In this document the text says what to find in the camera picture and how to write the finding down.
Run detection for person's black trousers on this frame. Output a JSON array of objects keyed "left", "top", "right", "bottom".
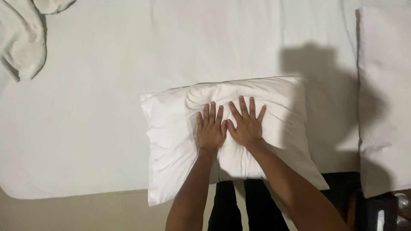
[{"left": 207, "top": 179, "right": 290, "bottom": 231}]

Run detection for dark wooden bedside table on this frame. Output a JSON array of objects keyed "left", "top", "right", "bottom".
[{"left": 321, "top": 172, "right": 411, "bottom": 231}]

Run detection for person's left hand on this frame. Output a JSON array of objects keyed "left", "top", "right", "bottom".
[{"left": 196, "top": 102, "right": 228, "bottom": 156}]

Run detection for clear plastic bottle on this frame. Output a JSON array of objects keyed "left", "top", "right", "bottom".
[{"left": 394, "top": 192, "right": 411, "bottom": 225}]

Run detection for person's right hand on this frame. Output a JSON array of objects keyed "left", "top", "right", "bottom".
[{"left": 227, "top": 96, "right": 267, "bottom": 151}]

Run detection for white bed with sheet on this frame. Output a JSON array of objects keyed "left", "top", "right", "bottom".
[{"left": 0, "top": 0, "right": 363, "bottom": 200}]

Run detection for large white pillow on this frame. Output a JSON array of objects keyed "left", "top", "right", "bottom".
[{"left": 355, "top": 5, "right": 411, "bottom": 199}]

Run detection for crumpled white towel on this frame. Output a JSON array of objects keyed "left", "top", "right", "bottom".
[{"left": 0, "top": 0, "right": 77, "bottom": 82}]

